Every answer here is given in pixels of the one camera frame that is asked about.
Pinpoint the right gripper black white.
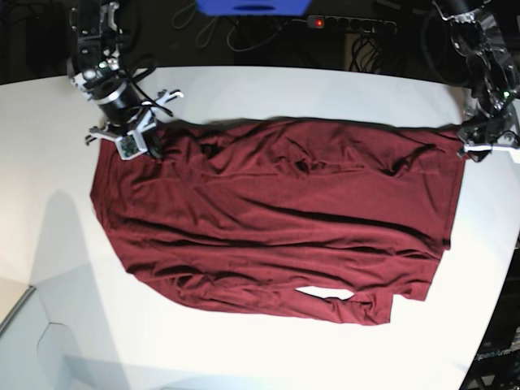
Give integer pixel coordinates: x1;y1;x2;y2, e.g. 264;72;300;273
84;83;184;159

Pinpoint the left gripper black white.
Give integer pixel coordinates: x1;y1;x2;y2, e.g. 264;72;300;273
457;112;519;163

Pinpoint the dark red long-sleeve t-shirt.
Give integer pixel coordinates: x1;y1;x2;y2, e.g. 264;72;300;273
91;119;464;326

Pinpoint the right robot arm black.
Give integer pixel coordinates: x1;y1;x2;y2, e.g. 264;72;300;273
67;1;184;161

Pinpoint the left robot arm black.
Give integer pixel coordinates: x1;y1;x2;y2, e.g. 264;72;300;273
433;1;519;163

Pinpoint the blue box at table back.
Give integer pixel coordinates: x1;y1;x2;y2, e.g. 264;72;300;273
196;0;311;16

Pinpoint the black power strip red light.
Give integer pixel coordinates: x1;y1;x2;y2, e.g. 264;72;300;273
306;15;397;35

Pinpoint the black OpenArm labelled case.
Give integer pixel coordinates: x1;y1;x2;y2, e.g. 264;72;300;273
461;247;519;389

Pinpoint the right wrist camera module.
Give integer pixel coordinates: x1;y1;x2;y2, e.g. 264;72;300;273
115;136;148;161

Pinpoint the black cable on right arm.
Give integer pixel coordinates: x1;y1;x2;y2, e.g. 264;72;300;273
117;52;176;123

